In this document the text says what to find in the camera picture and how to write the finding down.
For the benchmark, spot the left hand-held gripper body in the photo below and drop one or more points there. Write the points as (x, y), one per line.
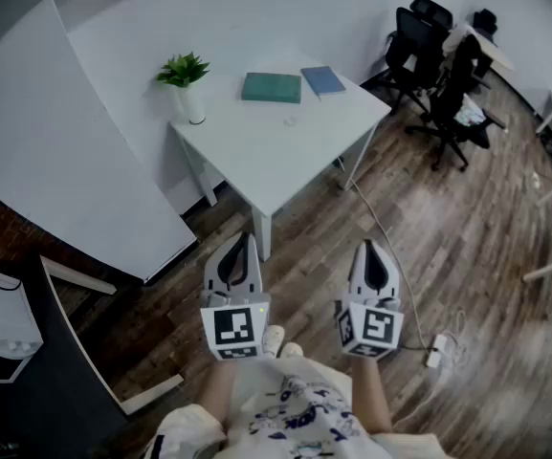
(232, 328)

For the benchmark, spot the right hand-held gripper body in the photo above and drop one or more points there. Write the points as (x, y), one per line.
(376, 325)

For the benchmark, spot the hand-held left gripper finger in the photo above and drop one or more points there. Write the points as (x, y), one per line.
(211, 275)
(256, 280)

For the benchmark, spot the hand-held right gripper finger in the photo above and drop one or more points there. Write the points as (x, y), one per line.
(392, 285)
(357, 275)

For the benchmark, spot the person's right forearm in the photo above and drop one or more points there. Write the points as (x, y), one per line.
(371, 395)

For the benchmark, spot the person's left forearm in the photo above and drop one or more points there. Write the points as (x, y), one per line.
(218, 390)

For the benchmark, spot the person's white shoe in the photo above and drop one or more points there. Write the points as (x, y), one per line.
(272, 340)
(291, 350)

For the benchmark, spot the white power strip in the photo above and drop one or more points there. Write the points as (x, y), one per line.
(435, 352)

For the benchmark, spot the person's white printed shirt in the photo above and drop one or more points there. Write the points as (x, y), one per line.
(294, 414)

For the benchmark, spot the wooden-legged table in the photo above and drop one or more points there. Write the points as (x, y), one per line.
(550, 268)

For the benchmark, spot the green plant in white vase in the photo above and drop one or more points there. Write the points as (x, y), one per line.
(192, 105)

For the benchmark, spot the dark desk with wood edge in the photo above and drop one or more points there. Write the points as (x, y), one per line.
(65, 399)

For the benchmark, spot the green hardcover book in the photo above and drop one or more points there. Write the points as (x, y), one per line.
(271, 87)

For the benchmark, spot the blue notebook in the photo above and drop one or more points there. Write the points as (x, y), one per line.
(323, 80)

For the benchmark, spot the black office chair with headrest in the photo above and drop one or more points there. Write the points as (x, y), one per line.
(414, 46)

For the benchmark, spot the wood-top desk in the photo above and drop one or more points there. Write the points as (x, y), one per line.
(495, 53)

